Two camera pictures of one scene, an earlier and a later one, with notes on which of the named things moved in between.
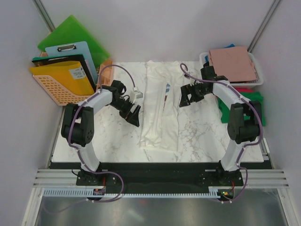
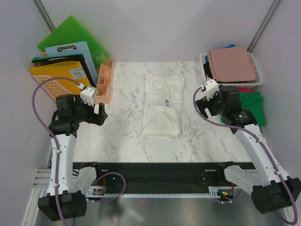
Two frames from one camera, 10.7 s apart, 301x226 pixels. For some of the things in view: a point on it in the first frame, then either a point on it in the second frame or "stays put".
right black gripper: (187, 90) → (203, 103)
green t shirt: (254, 97) stays put
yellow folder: (70, 76) stays put
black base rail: (159, 178) stays put
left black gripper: (131, 118) → (97, 119)
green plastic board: (72, 31) stays put
